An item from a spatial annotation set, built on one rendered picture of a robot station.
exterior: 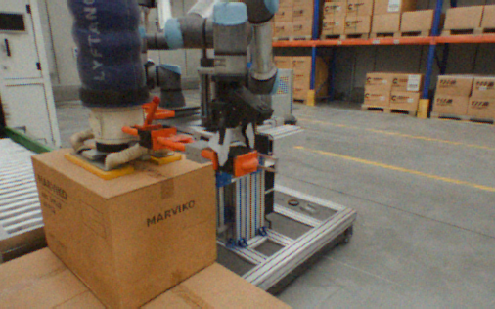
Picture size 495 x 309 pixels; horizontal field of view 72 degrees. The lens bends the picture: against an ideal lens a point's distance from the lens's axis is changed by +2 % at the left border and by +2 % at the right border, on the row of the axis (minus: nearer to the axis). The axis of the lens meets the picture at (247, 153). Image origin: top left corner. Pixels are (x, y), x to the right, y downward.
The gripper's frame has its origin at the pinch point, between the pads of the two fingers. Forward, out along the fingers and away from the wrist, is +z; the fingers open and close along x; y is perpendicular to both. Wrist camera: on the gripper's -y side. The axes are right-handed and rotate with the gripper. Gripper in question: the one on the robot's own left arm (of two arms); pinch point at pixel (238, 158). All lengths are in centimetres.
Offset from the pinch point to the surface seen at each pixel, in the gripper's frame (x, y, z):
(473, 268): -179, -32, 108
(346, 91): -834, 401, 80
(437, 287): -143, -21, 108
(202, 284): -6, 25, 53
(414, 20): -712, 204, -86
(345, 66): -834, 410, 14
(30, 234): 26, 98, 48
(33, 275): 32, 74, 53
